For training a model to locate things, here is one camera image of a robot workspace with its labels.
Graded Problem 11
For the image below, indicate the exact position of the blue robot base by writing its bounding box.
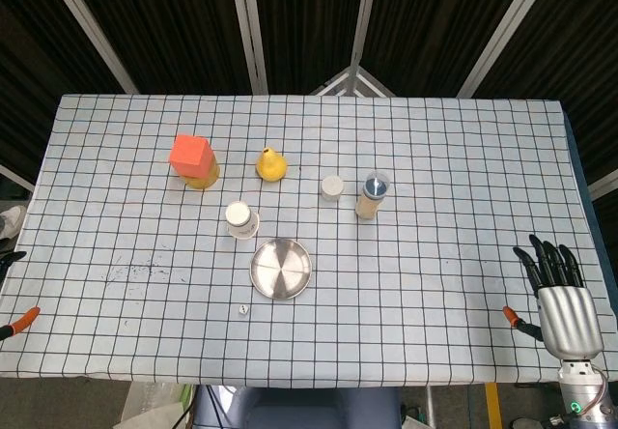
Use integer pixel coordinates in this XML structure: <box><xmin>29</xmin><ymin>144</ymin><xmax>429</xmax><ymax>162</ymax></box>
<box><xmin>192</xmin><ymin>384</ymin><xmax>405</xmax><ymax>429</ymax></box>

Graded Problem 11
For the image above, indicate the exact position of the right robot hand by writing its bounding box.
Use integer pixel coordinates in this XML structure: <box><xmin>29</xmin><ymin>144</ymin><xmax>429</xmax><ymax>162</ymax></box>
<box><xmin>501</xmin><ymin>234</ymin><xmax>605</xmax><ymax>360</ymax></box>

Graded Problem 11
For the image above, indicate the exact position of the white partition frame post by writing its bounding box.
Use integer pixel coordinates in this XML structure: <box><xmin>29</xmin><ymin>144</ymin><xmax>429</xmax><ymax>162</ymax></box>
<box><xmin>348</xmin><ymin>0</ymin><xmax>381</xmax><ymax>71</ymax></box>
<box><xmin>456</xmin><ymin>0</ymin><xmax>556</xmax><ymax>98</ymax></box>
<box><xmin>41</xmin><ymin>0</ymin><xmax>141</xmax><ymax>95</ymax></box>
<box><xmin>228</xmin><ymin>0</ymin><xmax>269</xmax><ymax>96</ymax></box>

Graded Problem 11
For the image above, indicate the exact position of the white frame floor bar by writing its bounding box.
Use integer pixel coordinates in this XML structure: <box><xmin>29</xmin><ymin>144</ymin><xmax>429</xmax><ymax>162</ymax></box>
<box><xmin>587</xmin><ymin>167</ymin><xmax>618</xmax><ymax>202</ymax></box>
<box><xmin>0</xmin><ymin>162</ymin><xmax>36</xmax><ymax>193</ymax></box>

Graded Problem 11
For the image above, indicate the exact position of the white paper cup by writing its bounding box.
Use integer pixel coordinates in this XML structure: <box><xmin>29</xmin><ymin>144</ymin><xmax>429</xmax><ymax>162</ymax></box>
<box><xmin>224</xmin><ymin>200</ymin><xmax>261</xmax><ymax>241</ymax></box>

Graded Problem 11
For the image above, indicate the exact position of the round steel plate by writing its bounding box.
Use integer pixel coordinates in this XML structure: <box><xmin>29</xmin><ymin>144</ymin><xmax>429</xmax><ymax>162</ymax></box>
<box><xmin>249</xmin><ymin>237</ymin><xmax>314</xmax><ymax>300</ymax></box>

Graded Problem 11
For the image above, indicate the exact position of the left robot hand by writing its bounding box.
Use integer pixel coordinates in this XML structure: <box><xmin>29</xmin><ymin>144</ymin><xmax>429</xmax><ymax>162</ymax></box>
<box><xmin>0</xmin><ymin>249</ymin><xmax>42</xmax><ymax>346</ymax></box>

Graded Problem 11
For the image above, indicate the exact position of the white triangular frame foot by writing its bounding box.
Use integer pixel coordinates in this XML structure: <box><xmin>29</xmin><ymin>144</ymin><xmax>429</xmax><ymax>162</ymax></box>
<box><xmin>311</xmin><ymin>65</ymin><xmax>398</xmax><ymax>97</ymax></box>

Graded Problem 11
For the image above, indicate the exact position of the blue checked tablecloth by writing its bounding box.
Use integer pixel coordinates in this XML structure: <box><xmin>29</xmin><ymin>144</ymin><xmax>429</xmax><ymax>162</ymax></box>
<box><xmin>0</xmin><ymin>93</ymin><xmax>595</xmax><ymax>389</ymax></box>

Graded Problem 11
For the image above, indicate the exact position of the orange cube block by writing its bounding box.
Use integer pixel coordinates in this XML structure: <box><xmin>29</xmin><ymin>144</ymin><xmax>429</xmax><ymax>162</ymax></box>
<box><xmin>168</xmin><ymin>133</ymin><xmax>215</xmax><ymax>179</ymax></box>

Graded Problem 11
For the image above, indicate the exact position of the white shoe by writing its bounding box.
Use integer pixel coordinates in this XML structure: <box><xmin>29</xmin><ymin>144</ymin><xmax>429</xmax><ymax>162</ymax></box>
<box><xmin>0</xmin><ymin>205</ymin><xmax>28</xmax><ymax>242</ymax></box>

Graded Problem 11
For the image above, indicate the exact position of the beige bottle with blue cap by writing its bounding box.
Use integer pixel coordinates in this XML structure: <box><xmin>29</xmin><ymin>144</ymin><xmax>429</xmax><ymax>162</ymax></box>
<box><xmin>355</xmin><ymin>170</ymin><xmax>391</xmax><ymax>220</ymax></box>

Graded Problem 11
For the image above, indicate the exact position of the yellow pear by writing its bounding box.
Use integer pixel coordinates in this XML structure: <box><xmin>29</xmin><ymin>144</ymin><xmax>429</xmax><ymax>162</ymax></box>
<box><xmin>255</xmin><ymin>147</ymin><xmax>290</xmax><ymax>183</ymax></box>

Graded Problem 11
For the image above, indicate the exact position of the small white jar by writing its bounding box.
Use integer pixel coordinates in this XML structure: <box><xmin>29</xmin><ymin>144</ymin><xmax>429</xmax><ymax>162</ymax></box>
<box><xmin>321</xmin><ymin>175</ymin><xmax>346</xmax><ymax>204</ymax></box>

